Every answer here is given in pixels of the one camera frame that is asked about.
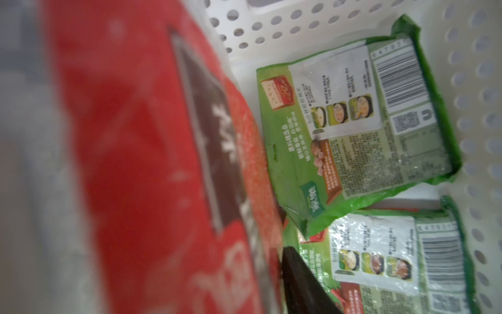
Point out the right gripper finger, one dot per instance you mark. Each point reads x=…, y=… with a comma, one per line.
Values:
x=303, y=293

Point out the clear red condiment packet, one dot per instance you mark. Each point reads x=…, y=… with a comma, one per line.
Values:
x=133, y=174

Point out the green soup packet lower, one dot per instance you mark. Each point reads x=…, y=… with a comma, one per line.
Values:
x=392, y=261

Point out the green soup packet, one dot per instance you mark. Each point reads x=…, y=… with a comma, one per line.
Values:
x=392, y=261
x=351, y=126

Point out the green soup packet upper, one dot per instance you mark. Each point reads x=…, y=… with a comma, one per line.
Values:
x=351, y=126

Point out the white perforated plastic basket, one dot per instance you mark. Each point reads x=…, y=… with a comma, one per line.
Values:
x=462, y=43

